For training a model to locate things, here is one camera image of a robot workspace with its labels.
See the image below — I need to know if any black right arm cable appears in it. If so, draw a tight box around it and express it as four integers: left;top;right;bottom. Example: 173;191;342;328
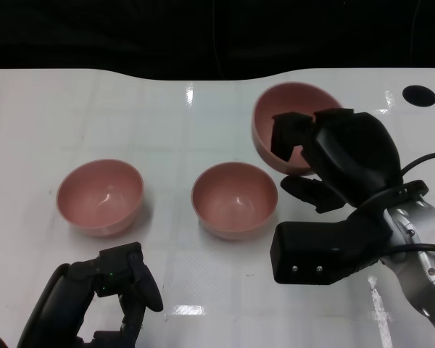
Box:
378;243;435;257
397;152;435;182

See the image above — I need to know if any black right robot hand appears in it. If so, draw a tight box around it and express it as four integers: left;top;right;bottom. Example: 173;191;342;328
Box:
270;107;402;215

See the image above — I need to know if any black backdrop cloth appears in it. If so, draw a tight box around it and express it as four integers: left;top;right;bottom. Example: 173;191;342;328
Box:
0;0;435;81

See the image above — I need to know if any pink plastic bowl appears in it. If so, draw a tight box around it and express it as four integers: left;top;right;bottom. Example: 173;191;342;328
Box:
252;81;345;178
191;162;278;241
56;158;145;239

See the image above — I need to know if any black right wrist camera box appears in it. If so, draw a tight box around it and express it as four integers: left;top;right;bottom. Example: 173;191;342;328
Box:
270;202;391;287

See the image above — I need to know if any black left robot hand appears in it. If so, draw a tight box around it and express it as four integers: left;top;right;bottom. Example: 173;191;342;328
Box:
16;241;164;348

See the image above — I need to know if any black round table grommet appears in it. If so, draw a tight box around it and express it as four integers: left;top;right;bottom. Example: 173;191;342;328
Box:
402;85;435;107

